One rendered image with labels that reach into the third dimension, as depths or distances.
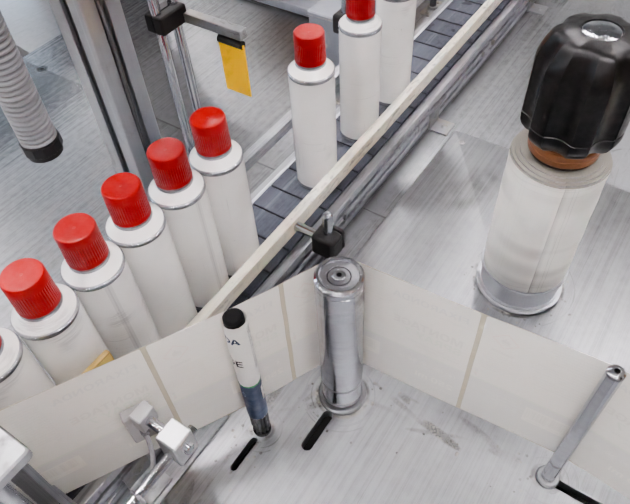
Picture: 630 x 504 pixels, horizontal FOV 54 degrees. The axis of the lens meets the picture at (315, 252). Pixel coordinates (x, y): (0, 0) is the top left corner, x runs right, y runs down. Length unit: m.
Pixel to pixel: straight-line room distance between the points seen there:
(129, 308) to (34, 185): 0.45
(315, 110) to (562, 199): 0.29
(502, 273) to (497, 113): 0.41
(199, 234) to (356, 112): 0.31
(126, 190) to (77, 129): 0.53
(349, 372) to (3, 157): 0.68
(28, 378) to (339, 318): 0.24
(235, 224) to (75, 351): 0.20
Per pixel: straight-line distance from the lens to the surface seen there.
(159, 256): 0.56
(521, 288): 0.65
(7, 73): 0.54
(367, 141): 0.80
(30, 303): 0.49
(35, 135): 0.58
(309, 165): 0.75
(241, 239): 0.65
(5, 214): 0.95
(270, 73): 1.08
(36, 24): 1.35
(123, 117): 0.68
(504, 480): 0.60
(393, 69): 0.87
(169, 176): 0.55
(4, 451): 0.35
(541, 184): 0.55
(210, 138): 0.57
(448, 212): 0.76
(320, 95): 0.69
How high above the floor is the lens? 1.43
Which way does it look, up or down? 50 degrees down
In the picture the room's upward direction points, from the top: 4 degrees counter-clockwise
